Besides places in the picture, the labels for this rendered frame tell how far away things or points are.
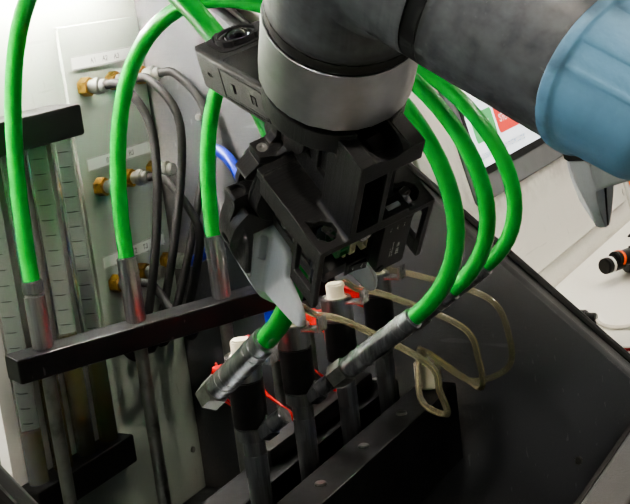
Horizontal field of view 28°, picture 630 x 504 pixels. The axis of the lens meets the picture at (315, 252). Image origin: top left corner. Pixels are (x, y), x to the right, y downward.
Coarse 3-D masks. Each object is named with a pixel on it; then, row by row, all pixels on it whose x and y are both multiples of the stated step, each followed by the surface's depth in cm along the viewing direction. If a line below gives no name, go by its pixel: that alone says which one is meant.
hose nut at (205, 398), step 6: (204, 384) 86; (198, 390) 87; (204, 390) 86; (198, 396) 87; (204, 396) 86; (210, 396) 86; (228, 396) 86; (204, 402) 86; (210, 402) 86; (216, 402) 86; (222, 402) 86; (210, 408) 87; (216, 408) 87
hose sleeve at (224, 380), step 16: (256, 336) 80; (240, 352) 81; (256, 352) 80; (272, 352) 80; (224, 368) 84; (240, 368) 82; (256, 368) 82; (208, 384) 86; (224, 384) 84; (240, 384) 85
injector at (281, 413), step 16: (256, 384) 97; (240, 400) 97; (256, 400) 97; (240, 416) 97; (256, 416) 97; (272, 416) 97; (288, 416) 97; (240, 432) 97; (256, 432) 97; (272, 432) 97; (256, 448) 98; (256, 464) 98; (256, 480) 98; (256, 496) 99; (272, 496) 100
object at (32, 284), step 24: (24, 0) 94; (168, 0) 79; (192, 0) 78; (24, 24) 96; (192, 24) 77; (216, 24) 77; (24, 48) 98; (24, 168) 103; (24, 192) 103; (24, 216) 103; (24, 240) 104; (24, 264) 104; (24, 288) 105; (264, 336) 79
